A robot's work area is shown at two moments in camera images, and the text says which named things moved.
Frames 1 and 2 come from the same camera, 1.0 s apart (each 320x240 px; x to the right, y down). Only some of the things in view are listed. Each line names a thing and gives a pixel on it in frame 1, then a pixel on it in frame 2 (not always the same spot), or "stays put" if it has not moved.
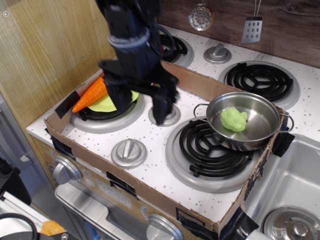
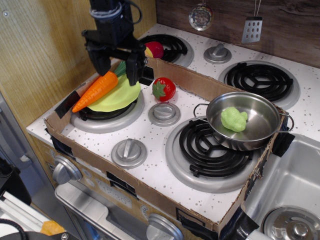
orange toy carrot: x=98 y=90 stays put
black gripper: x=138 y=64 to x=117 y=34
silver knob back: x=217 y=55 stays put
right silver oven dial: x=160 y=228 stays put
